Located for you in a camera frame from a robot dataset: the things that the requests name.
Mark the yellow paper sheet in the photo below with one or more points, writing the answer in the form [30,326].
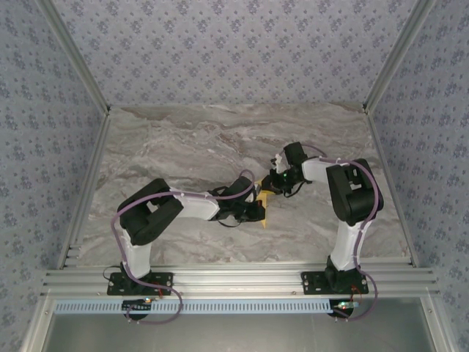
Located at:
[264,216]

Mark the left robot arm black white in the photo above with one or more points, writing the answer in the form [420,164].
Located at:
[146,216]

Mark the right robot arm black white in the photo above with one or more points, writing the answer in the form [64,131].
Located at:
[351,198]

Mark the grey metal panel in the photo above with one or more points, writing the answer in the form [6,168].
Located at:
[238,333]

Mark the small black controller board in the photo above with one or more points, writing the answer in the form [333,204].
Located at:
[344,305]
[137,305]

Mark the wide aluminium frame beam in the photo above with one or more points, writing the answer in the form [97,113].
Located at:
[234,280]

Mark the aluminium frame rail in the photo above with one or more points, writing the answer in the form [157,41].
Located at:
[392,183]
[91,176]

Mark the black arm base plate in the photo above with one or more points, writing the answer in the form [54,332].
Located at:
[165,280]
[311,282]

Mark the aluminium frame post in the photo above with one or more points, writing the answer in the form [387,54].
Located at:
[73,51]
[399,51]

